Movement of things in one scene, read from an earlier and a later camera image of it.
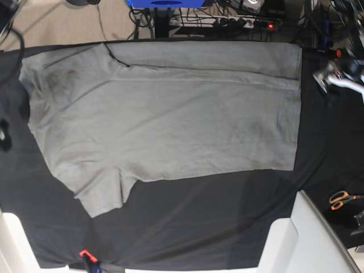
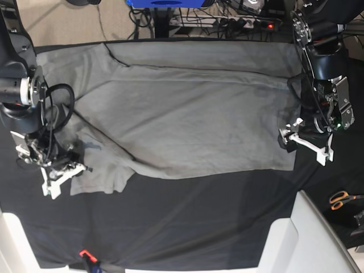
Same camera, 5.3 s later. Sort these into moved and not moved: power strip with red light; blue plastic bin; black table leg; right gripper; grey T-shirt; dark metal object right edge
Moved: grey T-shirt; right gripper
Not moved: dark metal object right edge; power strip with red light; black table leg; blue plastic bin
